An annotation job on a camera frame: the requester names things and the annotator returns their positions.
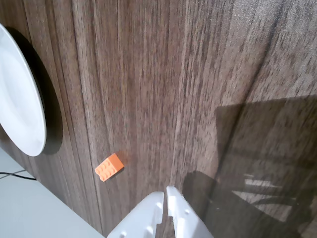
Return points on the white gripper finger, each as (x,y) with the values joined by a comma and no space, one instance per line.
(185,223)
(138,218)

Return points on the orange lego block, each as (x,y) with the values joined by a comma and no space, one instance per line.
(110,167)

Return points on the white round plate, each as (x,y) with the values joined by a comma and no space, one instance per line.
(17,99)

